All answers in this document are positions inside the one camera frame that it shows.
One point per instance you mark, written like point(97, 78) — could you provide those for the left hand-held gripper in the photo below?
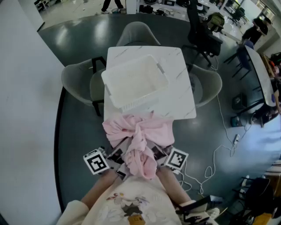
point(96, 162)

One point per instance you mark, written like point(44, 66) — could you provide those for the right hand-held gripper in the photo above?
point(176, 159)

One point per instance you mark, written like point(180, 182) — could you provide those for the pink clothes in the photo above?
point(140, 131)

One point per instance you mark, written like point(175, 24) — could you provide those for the white plastic basket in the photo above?
point(134, 81)

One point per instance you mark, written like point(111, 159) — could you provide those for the person's left forearm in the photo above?
point(98, 189)

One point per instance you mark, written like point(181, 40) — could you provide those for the person's right forearm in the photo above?
point(173, 186)

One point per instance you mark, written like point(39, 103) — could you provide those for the person's cream printed shirt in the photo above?
point(140, 189)

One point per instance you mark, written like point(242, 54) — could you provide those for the grey shell chair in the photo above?
point(210, 85)
point(74, 81)
point(137, 33)

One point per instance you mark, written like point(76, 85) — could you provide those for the white power strip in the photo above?
point(236, 138)

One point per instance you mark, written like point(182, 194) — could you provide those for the teal bag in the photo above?
point(236, 121)

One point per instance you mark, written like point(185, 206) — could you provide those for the person's white shoe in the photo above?
point(213, 212)

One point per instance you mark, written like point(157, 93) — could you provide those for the black bag with white logo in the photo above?
point(239, 102)

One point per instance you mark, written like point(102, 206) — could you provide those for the black mesh chair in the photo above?
point(259, 193)

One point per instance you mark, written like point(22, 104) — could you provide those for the black office chair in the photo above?
point(197, 33)

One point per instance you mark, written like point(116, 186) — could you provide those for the blue chair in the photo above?
point(244, 57)

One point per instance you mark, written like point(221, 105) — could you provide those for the white oval table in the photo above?
point(261, 72)

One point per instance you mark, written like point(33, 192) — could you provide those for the white cabinet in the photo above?
point(132, 6)

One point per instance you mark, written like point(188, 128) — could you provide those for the green backpack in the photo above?
point(216, 22)

